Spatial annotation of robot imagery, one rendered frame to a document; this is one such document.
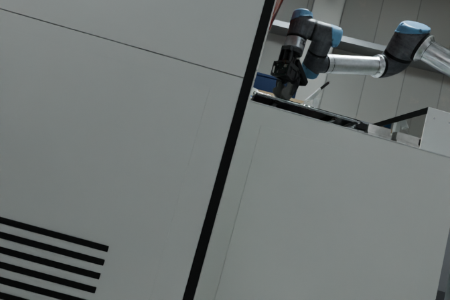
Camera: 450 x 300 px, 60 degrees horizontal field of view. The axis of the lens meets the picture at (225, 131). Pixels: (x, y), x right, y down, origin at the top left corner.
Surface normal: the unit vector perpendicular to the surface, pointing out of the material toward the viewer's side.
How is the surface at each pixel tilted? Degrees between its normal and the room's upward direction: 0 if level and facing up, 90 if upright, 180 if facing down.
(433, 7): 90
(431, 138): 90
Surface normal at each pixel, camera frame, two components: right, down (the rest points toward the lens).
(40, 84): 0.06, -0.11
